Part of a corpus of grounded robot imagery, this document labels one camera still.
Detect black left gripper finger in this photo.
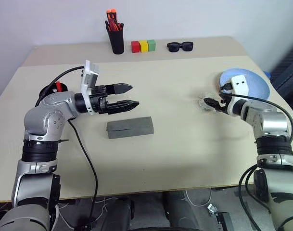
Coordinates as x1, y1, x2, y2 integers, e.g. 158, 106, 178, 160
105, 82, 133, 95
108, 99, 140, 115

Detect dark ribbed object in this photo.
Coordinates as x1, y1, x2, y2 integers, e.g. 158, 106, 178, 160
271, 48, 293, 97

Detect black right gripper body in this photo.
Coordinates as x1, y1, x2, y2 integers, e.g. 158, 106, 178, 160
218, 82, 234, 114

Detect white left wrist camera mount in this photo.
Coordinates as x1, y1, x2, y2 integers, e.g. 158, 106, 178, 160
79, 60, 100, 116

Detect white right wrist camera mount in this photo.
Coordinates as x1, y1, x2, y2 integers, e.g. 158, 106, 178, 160
225, 74, 249, 116

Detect black sunglasses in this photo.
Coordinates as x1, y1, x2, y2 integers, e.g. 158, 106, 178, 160
166, 41, 194, 53

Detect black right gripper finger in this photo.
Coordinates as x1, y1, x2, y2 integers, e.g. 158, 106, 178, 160
203, 97, 220, 107
206, 103, 223, 113

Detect dark rounded shape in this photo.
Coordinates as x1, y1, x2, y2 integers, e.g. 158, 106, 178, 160
104, 197, 135, 231
162, 191, 200, 231

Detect round plastic plate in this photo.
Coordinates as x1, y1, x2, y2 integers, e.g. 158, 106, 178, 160
219, 68, 270, 100

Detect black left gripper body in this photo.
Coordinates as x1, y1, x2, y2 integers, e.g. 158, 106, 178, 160
89, 84, 111, 115

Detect wide black pen cup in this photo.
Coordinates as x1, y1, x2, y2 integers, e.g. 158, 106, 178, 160
38, 81, 69, 102

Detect black floor bracket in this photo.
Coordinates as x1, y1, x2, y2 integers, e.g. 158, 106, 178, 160
215, 211, 234, 231

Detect white floor cable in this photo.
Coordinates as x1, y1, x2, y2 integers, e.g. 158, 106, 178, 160
50, 196, 120, 230
185, 187, 213, 208

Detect tall black tool holder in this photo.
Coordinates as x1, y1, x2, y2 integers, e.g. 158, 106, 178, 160
106, 23, 125, 55

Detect grey glasses case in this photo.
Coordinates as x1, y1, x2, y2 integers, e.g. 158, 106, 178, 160
106, 116, 154, 140

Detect white tissue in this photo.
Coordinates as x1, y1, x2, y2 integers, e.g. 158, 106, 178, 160
198, 92, 220, 113

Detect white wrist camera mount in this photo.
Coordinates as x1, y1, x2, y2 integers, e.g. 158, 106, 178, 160
225, 74, 249, 116
79, 60, 100, 116

